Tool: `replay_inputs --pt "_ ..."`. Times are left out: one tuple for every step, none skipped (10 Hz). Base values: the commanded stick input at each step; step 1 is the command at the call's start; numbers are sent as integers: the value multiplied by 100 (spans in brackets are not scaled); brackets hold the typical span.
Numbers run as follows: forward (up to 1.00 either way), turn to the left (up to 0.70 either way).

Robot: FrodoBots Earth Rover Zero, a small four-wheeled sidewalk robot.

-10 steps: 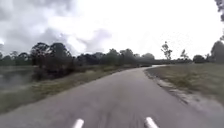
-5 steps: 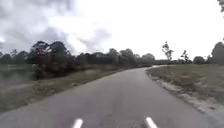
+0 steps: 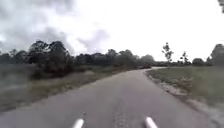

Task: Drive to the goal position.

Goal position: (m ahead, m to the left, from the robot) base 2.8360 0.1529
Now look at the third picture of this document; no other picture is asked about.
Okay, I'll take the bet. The pale gravel road edge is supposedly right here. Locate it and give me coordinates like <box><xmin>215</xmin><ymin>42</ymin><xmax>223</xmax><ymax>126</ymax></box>
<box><xmin>143</xmin><ymin>69</ymin><xmax>224</xmax><ymax>127</ymax></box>

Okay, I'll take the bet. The row of dark trees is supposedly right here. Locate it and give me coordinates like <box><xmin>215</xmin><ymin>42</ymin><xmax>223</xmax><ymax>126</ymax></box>
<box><xmin>0</xmin><ymin>40</ymin><xmax>156</xmax><ymax>80</ymax></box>

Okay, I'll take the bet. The robot's own part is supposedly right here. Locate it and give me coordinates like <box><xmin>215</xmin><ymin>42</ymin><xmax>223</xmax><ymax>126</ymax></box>
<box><xmin>72</xmin><ymin>118</ymin><xmax>85</xmax><ymax>128</ymax></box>
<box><xmin>144</xmin><ymin>116</ymin><xmax>159</xmax><ymax>128</ymax></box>

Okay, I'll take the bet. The open grass field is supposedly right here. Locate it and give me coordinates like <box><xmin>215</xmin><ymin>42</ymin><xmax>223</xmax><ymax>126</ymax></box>
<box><xmin>146</xmin><ymin>65</ymin><xmax>224</xmax><ymax>107</ymax></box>

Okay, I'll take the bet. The group of dark trees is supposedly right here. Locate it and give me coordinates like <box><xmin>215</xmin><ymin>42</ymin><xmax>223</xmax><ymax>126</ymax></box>
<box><xmin>191</xmin><ymin>43</ymin><xmax>224</xmax><ymax>67</ymax></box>

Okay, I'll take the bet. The grass verge with bushes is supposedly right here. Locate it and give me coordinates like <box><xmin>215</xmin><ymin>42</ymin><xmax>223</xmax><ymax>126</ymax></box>
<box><xmin>0</xmin><ymin>63</ymin><xmax>138</xmax><ymax>114</ymax></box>

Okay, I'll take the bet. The small thin tree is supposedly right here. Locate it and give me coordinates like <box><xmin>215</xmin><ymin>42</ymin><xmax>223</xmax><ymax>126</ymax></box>
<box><xmin>179</xmin><ymin>51</ymin><xmax>190</xmax><ymax>66</ymax></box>

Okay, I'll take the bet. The thin tall tree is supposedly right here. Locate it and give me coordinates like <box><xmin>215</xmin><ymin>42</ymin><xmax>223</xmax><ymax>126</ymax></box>
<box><xmin>161</xmin><ymin>42</ymin><xmax>175</xmax><ymax>64</ymax></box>

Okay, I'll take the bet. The grey asphalt road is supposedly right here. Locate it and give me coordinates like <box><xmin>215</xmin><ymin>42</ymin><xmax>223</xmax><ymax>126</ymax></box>
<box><xmin>0</xmin><ymin>66</ymin><xmax>221</xmax><ymax>128</ymax></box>

